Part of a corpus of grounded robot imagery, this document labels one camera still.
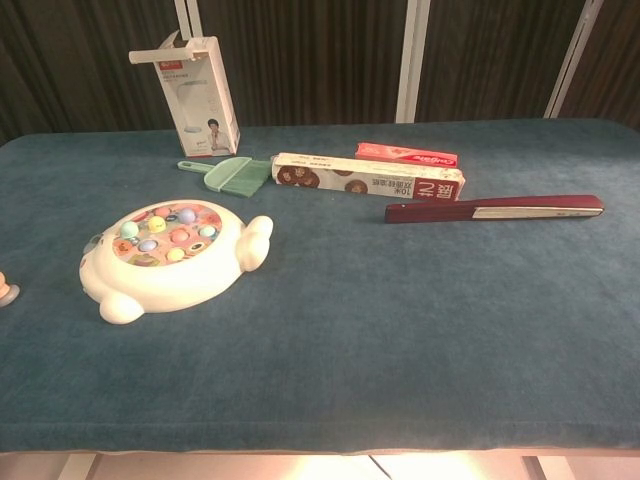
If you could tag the small object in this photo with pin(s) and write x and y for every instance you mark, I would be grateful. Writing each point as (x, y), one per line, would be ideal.
(9, 290)

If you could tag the green hand brush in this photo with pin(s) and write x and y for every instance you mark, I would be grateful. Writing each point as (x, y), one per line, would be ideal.
(232, 177)

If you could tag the white whack-a-mole toy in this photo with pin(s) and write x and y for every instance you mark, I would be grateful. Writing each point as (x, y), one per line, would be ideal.
(165, 285)

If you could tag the long baking paper box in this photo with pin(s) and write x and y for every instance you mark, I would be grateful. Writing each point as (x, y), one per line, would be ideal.
(370, 177)

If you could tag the blue table cloth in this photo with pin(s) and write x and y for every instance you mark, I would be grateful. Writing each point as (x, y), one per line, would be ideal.
(375, 325)

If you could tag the dark red folded fan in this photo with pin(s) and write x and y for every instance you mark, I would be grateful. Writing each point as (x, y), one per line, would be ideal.
(435, 212)

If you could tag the red Colgate toothpaste box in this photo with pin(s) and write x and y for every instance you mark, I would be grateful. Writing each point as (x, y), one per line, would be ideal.
(400, 152)

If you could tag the white open carton box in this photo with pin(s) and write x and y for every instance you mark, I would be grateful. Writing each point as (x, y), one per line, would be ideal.
(210, 100)

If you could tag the white partition frame post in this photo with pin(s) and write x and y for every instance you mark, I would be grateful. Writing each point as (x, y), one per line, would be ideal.
(186, 20)
(575, 60)
(414, 60)

